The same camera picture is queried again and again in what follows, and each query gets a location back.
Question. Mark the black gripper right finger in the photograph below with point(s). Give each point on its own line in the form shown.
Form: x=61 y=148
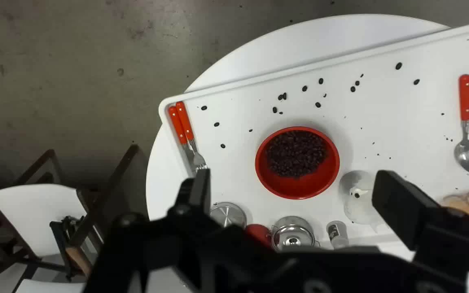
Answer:
x=403 y=205

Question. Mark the white flat board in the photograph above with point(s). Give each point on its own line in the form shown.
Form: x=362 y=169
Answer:
x=33 y=213

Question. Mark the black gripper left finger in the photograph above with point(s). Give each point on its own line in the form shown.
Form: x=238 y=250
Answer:
x=197 y=189

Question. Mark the red bowl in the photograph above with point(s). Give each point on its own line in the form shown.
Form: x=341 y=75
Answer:
x=321 y=187

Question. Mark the small lidded steel pot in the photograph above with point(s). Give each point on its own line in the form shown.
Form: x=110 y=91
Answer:
x=294 y=234

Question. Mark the white plastic tray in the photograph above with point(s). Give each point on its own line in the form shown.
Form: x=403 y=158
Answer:
x=386 y=119

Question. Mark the small round steel dish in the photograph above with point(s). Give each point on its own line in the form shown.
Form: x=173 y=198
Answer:
x=228 y=213

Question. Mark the large coffee bean heap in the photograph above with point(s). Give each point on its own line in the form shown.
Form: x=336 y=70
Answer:
x=295 y=153

